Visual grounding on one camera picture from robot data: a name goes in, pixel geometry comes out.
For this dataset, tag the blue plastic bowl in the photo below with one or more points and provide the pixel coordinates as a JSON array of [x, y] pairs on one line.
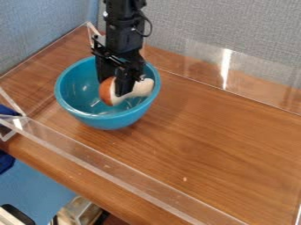
[[77, 93]]

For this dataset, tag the clear acrylic front barrier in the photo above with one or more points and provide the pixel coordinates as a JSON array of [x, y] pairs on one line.
[[133, 195]]

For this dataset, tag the clear acrylic barrier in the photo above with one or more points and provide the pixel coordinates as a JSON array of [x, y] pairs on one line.
[[133, 195], [268, 82]]

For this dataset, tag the blue cloth object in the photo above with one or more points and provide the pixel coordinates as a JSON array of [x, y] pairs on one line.
[[7, 160]]

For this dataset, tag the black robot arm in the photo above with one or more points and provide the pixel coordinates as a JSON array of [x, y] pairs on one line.
[[124, 12]]

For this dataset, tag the clear acrylic corner bracket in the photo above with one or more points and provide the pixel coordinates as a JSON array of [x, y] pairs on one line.
[[94, 34]]

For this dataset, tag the clear acrylic back barrier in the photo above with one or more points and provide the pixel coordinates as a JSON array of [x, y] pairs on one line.
[[268, 82]]

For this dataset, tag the clear plastic container below table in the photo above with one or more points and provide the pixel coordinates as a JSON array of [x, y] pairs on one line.
[[78, 212]]

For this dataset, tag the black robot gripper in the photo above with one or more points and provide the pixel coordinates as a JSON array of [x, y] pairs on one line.
[[118, 56]]

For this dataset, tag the black and white object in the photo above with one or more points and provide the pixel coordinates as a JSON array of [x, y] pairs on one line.
[[11, 216]]

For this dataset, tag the brown and white toy mushroom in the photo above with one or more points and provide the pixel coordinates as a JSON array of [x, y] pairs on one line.
[[142, 89]]

